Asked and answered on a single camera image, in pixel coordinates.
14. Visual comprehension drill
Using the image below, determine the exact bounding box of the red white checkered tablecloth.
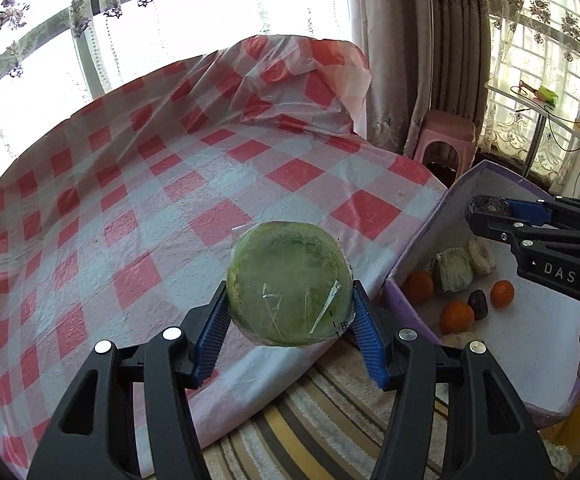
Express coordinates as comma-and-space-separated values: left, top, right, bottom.
0, 36, 445, 479

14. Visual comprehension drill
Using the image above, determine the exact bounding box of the orange tangerine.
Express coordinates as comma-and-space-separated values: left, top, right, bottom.
401, 271, 434, 307
490, 280, 516, 309
439, 301, 474, 335

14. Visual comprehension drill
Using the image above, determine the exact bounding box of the glass side table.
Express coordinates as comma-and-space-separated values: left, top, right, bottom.
483, 82, 580, 183

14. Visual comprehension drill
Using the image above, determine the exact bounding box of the striped cushion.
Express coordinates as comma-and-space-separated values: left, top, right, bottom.
199, 339, 471, 480

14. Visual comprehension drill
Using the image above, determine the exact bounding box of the purple white cardboard box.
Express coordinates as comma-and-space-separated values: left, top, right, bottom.
383, 162, 580, 427

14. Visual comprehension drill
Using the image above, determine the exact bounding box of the dark brown fruit front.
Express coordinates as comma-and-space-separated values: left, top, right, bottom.
466, 195, 509, 218

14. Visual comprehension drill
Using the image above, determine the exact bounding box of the green kiwi half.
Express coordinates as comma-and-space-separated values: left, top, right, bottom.
227, 221, 354, 347

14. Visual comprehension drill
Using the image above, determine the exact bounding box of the pale yellow fruit half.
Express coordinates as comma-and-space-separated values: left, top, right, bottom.
466, 236, 496, 276

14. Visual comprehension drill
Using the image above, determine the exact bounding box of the pink plastic stool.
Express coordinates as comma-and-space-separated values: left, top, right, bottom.
413, 110, 476, 178

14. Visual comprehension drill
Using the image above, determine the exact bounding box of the green melon half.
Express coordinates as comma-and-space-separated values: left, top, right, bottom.
431, 247, 473, 295

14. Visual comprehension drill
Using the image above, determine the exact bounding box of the dark brown fruit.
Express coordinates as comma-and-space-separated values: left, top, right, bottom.
467, 289, 488, 321
466, 195, 509, 218

